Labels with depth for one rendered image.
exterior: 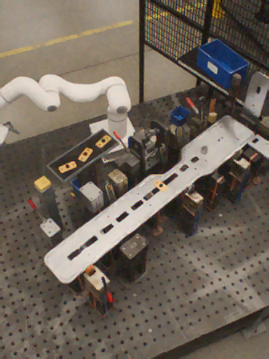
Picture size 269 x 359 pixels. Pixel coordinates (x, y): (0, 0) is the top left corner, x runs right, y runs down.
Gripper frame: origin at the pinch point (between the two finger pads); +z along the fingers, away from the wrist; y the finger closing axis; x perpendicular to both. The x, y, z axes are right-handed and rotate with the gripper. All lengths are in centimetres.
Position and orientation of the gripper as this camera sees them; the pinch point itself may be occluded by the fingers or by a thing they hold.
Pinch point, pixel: (14, 139)
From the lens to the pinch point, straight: 248.2
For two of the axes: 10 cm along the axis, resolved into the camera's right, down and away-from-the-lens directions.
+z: 8.8, 4.3, 2.1
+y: -4.7, 8.5, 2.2
